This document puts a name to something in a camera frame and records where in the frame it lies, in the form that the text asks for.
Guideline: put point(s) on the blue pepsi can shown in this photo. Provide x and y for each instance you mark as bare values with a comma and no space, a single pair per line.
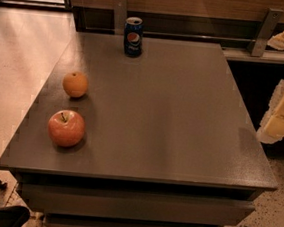
133,31

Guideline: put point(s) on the orange fruit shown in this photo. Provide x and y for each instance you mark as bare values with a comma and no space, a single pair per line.
75,84

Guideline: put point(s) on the red apple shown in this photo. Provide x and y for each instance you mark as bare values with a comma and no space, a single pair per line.
66,128

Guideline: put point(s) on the upper grey drawer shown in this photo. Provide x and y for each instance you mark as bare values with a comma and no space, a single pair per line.
134,205

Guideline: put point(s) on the right metal bracket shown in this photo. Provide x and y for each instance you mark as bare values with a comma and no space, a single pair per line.
257,46

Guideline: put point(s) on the metal bracket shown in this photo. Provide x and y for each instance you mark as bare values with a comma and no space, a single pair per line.
257,46
120,15

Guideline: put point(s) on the left metal bracket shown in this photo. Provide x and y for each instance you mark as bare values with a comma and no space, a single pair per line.
120,15

